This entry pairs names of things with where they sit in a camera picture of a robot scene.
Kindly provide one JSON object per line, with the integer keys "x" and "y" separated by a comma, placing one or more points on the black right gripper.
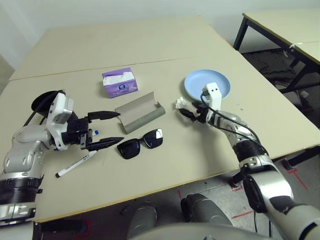
{"x": 202, "y": 113}

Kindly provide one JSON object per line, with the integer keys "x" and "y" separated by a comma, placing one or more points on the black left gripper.
{"x": 75, "y": 131}

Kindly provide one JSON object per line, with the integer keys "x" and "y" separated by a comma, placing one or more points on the white marker blue cap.
{"x": 96, "y": 132}

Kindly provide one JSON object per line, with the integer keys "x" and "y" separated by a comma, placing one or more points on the white tissue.
{"x": 182, "y": 103}

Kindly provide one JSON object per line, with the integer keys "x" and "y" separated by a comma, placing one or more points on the black sunglasses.
{"x": 130, "y": 150}

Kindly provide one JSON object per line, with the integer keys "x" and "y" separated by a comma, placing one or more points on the grey glasses case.
{"x": 137, "y": 112}

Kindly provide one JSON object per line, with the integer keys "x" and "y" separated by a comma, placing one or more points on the blue plastic plate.
{"x": 200, "y": 80}

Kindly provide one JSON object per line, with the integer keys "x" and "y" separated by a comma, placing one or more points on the white marker black cap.
{"x": 75, "y": 165}

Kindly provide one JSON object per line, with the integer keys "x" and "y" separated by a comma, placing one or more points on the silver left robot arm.
{"x": 22, "y": 155}

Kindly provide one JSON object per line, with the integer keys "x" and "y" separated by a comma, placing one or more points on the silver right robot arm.
{"x": 262, "y": 175}

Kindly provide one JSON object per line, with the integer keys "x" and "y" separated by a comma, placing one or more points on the purple tissue box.
{"x": 120, "y": 83}

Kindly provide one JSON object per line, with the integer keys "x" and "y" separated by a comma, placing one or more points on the black plastic cup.
{"x": 41, "y": 102}

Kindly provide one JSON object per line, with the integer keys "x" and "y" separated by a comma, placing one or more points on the black metal table foot bar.
{"x": 302, "y": 155}
{"x": 237, "y": 178}
{"x": 60, "y": 227}

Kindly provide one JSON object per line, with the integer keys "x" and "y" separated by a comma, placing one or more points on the dark floor mat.
{"x": 262, "y": 65}

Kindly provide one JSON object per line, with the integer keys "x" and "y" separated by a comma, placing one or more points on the grey robot right leg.
{"x": 205, "y": 210}

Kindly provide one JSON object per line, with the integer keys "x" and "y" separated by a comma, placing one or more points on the grey robot leg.
{"x": 205, "y": 210}
{"x": 142, "y": 222}

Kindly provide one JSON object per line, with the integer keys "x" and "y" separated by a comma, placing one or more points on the grey robot left leg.
{"x": 142, "y": 222}

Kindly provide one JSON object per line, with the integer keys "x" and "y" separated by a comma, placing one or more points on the small white floor object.
{"x": 304, "y": 94}

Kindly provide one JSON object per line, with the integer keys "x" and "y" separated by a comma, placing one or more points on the grey robot torso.
{"x": 195, "y": 232}

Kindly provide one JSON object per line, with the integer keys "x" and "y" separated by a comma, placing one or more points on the beige table black legs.
{"x": 282, "y": 27}

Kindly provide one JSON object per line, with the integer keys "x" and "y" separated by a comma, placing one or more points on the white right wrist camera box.
{"x": 213, "y": 96}

